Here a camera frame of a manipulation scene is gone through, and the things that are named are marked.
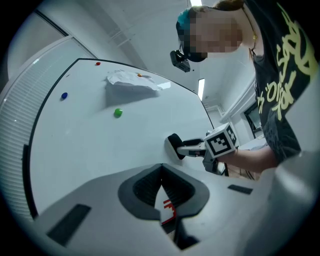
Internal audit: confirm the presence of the glass partition with white blinds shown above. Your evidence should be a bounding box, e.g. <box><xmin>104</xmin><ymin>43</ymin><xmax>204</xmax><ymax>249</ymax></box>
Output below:
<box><xmin>0</xmin><ymin>36</ymin><xmax>97</xmax><ymax>222</ymax></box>

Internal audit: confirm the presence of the person's right forearm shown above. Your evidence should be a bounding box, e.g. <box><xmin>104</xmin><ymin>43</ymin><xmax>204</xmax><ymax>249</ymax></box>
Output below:
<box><xmin>234</xmin><ymin>145</ymin><xmax>280</xmax><ymax>175</ymax></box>

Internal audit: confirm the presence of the long ceiling light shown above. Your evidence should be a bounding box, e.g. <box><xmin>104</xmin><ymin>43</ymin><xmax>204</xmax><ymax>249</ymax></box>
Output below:
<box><xmin>197</xmin><ymin>77</ymin><xmax>206</xmax><ymax>98</ymax></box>

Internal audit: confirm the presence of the crumpled white paper sheet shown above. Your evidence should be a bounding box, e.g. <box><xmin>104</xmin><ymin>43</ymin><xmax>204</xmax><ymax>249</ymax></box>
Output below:
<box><xmin>106</xmin><ymin>69</ymin><xmax>164</xmax><ymax>92</ymax></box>

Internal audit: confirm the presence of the person's black printed t-shirt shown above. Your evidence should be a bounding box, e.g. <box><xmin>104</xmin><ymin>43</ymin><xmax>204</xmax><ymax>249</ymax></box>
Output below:
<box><xmin>243</xmin><ymin>0</ymin><xmax>319</xmax><ymax>164</ymax></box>

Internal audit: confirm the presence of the person's head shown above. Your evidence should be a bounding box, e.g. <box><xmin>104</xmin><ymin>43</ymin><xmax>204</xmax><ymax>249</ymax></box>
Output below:
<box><xmin>176</xmin><ymin>5</ymin><xmax>244</xmax><ymax>63</ymax></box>

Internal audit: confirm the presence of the white whiteboard on black stand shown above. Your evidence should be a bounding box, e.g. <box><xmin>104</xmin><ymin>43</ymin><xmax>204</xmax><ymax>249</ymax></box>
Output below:
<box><xmin>21</xmin><ymin>57</ymin><xmax>216</xmax><ymax>221</ymax></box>

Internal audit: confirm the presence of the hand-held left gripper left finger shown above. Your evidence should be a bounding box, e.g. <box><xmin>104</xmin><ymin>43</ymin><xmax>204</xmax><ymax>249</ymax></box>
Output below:
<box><xmin>31</xmin><ymin>163</ymin><xmax>181</xmax><ymax>256</ymax></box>

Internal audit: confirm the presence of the black whiteboard eraser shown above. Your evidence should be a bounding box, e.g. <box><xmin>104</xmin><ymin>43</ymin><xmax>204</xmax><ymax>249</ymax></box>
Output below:
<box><xmin>164</xmin><ymin>132</ymin><xmax>187</xmax><ymax>161</ymax></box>

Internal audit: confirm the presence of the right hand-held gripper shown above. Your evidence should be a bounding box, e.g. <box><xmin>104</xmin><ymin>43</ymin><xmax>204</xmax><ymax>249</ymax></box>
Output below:
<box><xmin>175</xmin><ymin>122</ymin><xmax>240</xmax><ymax>175</ymax></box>

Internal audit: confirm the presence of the white ceiling pipe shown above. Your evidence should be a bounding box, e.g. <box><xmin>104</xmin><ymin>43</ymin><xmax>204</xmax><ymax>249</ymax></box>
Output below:
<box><xmin>219</xmin><ymin>81</ymin><xmax>259</xmax><ymax>121</ymax></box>

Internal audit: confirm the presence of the black head-mounted camera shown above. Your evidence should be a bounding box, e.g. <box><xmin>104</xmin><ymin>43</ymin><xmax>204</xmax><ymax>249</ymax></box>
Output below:
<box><xmin>169</xmin><ymin>49</ymin><xmax>192</xmax><ymax>74</ymax></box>

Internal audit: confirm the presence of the gold necklace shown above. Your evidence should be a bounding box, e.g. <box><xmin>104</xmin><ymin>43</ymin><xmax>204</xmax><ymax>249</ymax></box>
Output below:
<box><xmin>243</xmin><ymin>6</ymin><xmax>260</xmax><ymax>61</ymax></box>

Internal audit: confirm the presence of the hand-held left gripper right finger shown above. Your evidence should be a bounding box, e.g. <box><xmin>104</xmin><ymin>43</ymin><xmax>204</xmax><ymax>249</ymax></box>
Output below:
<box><xmin>161</xmin><ymin>163</ymin><xmax>273</xmax><ymax>256</ymax></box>

